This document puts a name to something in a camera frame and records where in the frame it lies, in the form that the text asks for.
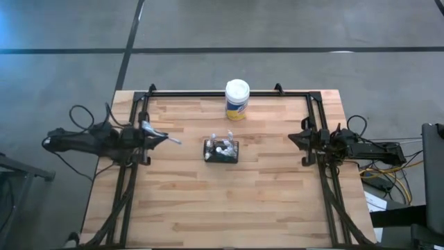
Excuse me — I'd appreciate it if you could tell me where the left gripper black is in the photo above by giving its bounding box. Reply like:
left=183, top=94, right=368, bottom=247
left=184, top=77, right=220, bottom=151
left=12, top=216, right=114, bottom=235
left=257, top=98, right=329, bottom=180
left=121, top=126, right=170, bottom=166

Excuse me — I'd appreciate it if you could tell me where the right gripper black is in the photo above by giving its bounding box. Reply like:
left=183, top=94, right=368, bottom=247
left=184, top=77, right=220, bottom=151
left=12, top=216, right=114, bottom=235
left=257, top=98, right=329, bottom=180
left=288, top=117, right=334, bottom=167

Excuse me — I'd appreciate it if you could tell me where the white blue wipes canister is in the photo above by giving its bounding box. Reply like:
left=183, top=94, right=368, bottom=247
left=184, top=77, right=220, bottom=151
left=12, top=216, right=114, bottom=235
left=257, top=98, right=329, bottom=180
left=224, top=78, right=250, bottom=122

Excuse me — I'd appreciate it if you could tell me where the black power brick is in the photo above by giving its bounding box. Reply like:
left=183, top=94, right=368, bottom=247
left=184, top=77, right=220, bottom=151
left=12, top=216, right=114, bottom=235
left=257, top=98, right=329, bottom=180
left=363, top=175, right=395, bottom=192

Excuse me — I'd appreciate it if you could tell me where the white paper sheet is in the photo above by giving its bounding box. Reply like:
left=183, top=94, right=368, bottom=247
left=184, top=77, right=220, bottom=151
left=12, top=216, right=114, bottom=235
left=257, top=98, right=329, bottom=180
left=363, top=190, right=389, bottom=213

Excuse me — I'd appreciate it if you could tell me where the black beam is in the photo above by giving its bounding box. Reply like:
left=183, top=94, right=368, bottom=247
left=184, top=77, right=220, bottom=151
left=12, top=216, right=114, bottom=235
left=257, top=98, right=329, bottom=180
left=369, top=204, right=427, bottom=228

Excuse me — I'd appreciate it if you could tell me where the black flat screen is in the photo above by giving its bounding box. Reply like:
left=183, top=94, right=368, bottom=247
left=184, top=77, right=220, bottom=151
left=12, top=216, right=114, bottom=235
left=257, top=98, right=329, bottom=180
left=421, top=122, right=444, bottom=237

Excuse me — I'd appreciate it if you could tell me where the black metal stand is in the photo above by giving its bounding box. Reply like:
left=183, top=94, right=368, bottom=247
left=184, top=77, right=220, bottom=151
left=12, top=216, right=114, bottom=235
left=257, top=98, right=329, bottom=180
left=0, top=152, right=56, bottom=250

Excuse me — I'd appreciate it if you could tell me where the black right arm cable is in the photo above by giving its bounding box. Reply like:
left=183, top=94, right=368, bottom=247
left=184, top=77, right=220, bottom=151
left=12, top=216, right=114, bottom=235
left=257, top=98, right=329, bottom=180
left=346, top=114, right=368, bottom=138

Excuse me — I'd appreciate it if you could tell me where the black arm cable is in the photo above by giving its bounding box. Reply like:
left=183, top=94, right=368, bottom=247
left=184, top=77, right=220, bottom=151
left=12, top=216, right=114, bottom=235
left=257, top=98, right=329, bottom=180
left=346, top=114, right=368, bottom=138
left=68, top=102, right=123, bottom=132

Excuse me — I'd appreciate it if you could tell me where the black aluminium table frame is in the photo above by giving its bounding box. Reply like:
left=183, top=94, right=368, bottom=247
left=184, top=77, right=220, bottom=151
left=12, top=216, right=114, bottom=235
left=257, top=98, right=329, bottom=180
left=81, top=83, right=374, bottom=249

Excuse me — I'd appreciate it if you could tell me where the black wire caddy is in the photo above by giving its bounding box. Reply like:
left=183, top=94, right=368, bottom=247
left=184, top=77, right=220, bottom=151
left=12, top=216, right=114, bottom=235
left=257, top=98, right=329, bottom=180
left=203, top=138, right=240, bottom=164

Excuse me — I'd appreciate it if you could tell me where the yellow cable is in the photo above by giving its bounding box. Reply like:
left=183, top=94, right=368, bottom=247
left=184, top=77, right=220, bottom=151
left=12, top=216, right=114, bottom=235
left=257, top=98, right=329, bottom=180
left=359, top=159, right=425, bottom=206

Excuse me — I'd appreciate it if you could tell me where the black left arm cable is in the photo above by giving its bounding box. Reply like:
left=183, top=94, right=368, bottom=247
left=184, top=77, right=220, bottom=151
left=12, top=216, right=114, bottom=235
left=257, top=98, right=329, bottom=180
left=68, top=102, right=123, bottom=132

